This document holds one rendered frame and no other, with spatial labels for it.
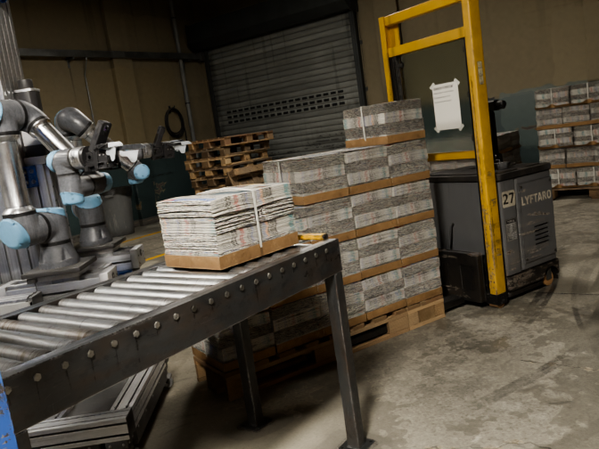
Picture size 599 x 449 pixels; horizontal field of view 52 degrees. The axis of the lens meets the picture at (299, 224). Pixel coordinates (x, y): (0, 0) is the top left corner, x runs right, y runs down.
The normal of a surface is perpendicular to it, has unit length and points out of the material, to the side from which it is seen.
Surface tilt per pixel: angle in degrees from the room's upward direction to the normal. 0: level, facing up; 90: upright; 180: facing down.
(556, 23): 90
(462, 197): 90
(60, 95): 90
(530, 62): 90
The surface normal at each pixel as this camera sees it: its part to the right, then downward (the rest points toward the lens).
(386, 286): 0.54, 0.04
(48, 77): 0.80, -0.03
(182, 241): -0.65, 0.21
